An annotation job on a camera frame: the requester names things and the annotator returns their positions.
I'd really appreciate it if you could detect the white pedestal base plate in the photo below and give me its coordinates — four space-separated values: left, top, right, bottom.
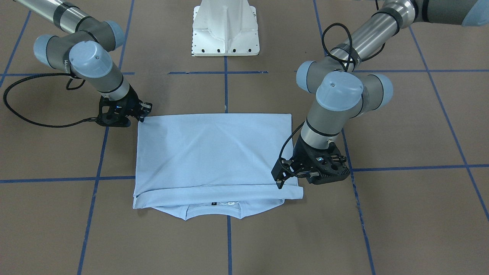
191 0 260 57

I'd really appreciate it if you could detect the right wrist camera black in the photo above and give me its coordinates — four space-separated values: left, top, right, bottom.
95 96 131 128

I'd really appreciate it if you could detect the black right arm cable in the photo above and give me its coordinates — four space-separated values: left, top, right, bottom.
3 73 100 128

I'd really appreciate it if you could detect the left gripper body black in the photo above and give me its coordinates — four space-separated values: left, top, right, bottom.
291 136 329 176

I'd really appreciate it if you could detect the light blue t-shirt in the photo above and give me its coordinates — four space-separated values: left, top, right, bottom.
133 113 304 220

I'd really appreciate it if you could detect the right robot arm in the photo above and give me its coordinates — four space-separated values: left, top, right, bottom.
19 0 152 127

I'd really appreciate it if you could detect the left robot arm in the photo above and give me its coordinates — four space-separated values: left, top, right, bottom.
271 0 488 189

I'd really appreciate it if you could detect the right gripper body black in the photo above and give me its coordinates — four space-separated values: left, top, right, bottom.
115 85 142 115

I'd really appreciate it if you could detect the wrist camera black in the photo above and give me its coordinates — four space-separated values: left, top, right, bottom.
95 96 131 128
305 142 350 185

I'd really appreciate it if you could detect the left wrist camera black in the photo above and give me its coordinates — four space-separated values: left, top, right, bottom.
305 142 350 185

